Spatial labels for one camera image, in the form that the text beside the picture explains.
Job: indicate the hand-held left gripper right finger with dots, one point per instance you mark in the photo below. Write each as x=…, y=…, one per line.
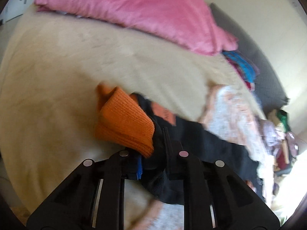
x=176, y=169

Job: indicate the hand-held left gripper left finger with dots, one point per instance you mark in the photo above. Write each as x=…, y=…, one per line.
x=139, y=170

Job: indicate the black garment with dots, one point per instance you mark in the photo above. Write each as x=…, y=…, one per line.
x=203, y=148

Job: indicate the orange knit garment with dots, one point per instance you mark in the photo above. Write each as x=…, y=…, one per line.
x=122, y=122

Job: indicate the pile of mixed clothes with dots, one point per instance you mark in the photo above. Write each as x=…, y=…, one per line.
x=286, y=153

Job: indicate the peach floral bedspread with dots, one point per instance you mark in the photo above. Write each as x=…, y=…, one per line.
x=232, y=124

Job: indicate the lilac crumpled cloth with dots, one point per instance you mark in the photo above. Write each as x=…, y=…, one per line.
x=272, y=131

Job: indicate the maroon cloth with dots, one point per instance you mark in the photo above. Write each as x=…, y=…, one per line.
x=248, y=85

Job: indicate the green cloth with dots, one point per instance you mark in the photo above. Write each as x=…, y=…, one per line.
x=283, y=119

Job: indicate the beige blanket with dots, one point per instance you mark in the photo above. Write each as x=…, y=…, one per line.
x=60, y=76

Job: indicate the blue striped cloth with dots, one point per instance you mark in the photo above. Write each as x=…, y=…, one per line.
x=242, y=63

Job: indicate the grey padded headboard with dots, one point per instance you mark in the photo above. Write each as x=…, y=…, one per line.
x=263, y=76

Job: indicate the white wardrobe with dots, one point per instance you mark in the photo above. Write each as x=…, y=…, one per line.
x=16, y=2

